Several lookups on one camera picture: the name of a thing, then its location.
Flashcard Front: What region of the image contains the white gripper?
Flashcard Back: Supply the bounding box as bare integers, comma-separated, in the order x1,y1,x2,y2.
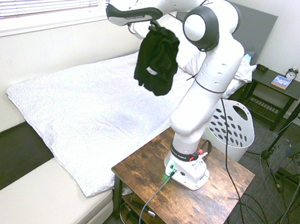
126,19,152,41

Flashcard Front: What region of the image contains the black garment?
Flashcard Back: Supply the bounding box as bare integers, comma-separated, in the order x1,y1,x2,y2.
131,23,184,99

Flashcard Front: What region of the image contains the white perforated laundry basket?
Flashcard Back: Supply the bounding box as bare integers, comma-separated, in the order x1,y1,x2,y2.
201,96,260,163

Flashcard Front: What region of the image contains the white patterned duvet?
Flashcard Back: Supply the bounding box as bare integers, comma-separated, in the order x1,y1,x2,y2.
0,33,202,211

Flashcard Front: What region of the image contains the white patterned pillow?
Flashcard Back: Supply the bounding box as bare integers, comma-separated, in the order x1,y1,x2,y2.
173,43,259,103

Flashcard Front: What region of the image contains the grey bed headboard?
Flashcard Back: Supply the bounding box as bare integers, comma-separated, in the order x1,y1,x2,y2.
171,0,280,68

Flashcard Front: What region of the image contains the dark digital clock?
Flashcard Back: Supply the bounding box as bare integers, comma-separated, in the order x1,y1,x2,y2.
256,64,270,74

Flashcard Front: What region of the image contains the black nightstand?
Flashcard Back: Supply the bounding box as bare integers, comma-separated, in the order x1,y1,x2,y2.
225,64,300,136

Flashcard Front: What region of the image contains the blue paperback book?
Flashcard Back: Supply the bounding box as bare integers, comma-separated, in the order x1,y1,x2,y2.
270,73,295,91

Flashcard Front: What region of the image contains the black twin bell alarm clock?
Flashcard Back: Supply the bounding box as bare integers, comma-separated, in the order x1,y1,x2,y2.
285,66,300,82

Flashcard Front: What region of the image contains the rustic wooden side table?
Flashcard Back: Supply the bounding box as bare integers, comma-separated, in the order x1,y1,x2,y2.
104,118,261,224

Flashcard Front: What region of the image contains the black power adapter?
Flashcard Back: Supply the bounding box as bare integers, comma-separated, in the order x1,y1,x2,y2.
284,139,300,160

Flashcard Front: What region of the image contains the cream bed mattress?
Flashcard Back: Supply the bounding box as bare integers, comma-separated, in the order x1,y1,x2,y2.
0,118,124,224

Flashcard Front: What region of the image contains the long black arm cable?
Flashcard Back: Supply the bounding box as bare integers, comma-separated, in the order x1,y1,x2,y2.
203,97,290,224

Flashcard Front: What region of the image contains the green lit base cable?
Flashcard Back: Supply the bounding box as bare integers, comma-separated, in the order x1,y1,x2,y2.
138,165,177,224

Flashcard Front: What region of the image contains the black camera tripod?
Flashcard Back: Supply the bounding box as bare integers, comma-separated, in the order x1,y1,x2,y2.
255,54,300,196

